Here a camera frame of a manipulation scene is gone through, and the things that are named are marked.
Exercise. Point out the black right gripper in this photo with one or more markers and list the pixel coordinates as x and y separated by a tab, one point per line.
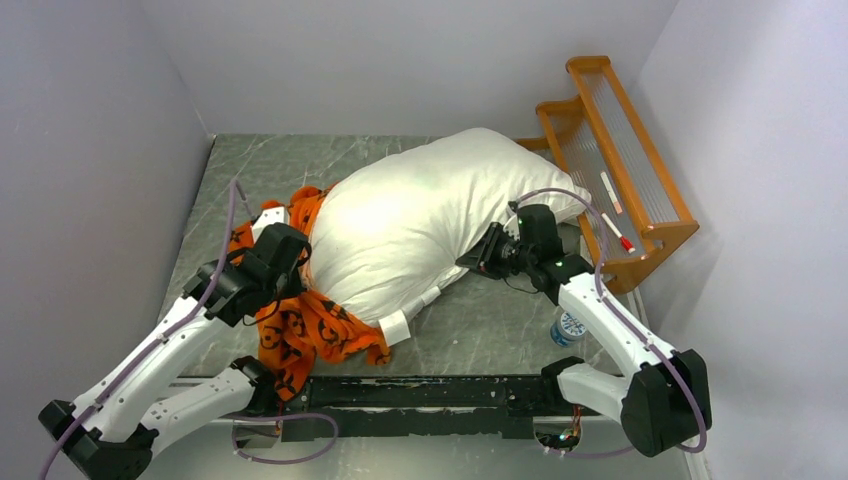
481	258

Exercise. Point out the orange wooden shelf rack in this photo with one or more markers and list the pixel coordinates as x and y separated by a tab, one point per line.
597	130

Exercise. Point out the orange patterned pillowcase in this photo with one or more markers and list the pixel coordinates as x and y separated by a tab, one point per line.
293	333

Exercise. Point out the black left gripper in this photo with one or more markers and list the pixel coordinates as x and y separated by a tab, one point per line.
295	285

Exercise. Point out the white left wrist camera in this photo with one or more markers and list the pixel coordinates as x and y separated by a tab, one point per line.
267	217

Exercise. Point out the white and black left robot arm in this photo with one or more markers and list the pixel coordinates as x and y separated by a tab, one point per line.
117	427

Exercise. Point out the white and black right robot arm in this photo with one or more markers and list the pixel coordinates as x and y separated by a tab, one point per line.
660	396

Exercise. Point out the white pink test strip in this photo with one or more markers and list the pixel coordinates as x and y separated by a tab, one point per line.
611	192

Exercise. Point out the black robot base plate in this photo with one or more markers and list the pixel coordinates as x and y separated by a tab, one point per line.
510	406

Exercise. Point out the blue capped plastic bottle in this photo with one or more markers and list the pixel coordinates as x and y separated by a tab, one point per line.
567	329

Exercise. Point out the red capped white marker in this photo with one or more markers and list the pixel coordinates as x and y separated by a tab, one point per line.
625	243

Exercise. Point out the white pillow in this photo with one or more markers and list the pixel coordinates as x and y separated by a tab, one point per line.
386	239

